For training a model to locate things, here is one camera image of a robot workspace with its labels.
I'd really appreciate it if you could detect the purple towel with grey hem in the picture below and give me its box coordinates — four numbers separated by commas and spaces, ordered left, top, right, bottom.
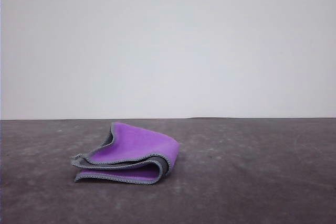
69, 122, 181, 185

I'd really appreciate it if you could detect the grey table cloth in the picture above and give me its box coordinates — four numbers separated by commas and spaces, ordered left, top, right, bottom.
0, 117, 336, 224

